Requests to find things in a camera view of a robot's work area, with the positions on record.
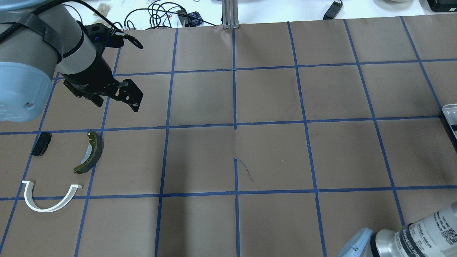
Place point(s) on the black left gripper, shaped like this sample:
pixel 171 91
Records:
pixel 93 76

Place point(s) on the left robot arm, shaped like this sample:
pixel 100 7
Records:
pixel 40 37

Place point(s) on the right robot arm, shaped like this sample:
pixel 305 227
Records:
pixel 432 236

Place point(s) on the metal tray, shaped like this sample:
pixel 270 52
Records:
pixel 450 114

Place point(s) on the olive brake shoe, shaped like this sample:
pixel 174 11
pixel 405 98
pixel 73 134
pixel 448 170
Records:
pixel 93 153

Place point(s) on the black brake pad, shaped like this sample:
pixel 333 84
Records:
pixel 41 144

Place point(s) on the loose blue tape thread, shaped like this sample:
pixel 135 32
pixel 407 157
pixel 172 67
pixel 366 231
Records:
pixel 246 168

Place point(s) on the black power adapter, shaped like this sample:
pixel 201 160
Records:
pixel 333 10

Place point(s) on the aluminium frame post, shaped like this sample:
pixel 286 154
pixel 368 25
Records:
pixel 230 14

